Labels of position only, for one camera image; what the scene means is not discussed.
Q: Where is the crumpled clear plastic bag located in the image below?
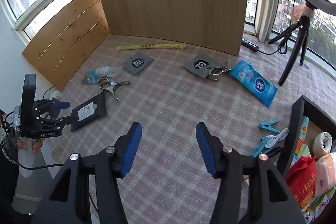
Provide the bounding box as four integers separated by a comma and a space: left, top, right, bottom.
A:
95, 66, 121, 78

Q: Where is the red bag with qr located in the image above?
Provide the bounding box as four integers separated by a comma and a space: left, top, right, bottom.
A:
285, 156, 317, 209

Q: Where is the yellow long straw packet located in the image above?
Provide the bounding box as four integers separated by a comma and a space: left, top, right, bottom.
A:
116, 44, 186, 51

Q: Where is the black storage tray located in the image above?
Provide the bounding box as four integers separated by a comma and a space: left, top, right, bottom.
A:
277, 95, 335, 177

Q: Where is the pine side board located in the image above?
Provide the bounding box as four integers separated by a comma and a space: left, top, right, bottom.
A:
23, 0, 110, 91

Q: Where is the black power strip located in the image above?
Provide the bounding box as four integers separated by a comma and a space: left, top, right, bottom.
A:
241, 38, 259, 52

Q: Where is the white usb cable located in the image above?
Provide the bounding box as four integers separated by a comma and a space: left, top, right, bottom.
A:
264, 127, 289, 149

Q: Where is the grey sachet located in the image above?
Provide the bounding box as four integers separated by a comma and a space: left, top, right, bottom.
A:
123, 52, 154, 75
183, 54, 222, 79

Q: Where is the blue wet wipes pack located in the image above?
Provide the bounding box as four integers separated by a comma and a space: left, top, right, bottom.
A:
230, 60, 277, 107

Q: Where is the grey sachet right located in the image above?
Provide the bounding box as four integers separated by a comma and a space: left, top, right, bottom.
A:
183, 54, 222, 79

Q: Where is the black seafood wipes pouch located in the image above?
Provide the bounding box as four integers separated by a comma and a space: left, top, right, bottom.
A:
71, 92, 107, 132

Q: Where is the orange white tissue pack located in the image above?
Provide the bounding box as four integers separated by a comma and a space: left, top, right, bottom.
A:
315, 152, 335, 196

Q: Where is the person's left hand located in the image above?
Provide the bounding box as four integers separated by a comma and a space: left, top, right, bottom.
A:
16, 139, 44, 155

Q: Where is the black tripod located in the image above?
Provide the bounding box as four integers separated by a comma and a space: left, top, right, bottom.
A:
268, 1, 315, 86

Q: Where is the grey sachet left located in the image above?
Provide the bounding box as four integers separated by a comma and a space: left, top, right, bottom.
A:
123, 52, 154, 75

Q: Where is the teal clothespin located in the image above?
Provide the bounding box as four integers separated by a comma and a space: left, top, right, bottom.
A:
258, 120, 281, 135
250, 135, 275, 157

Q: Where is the blue cartoon card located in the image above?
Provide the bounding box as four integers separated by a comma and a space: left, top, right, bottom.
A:
81, 71, 99, 85

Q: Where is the white tape roll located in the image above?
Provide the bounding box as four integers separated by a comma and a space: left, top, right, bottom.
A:
313, 132, 333, 159

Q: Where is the metal clamp clip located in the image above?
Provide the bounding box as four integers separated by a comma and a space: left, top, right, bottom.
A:
208, 61, 232, 81
97, 77, 131, 102

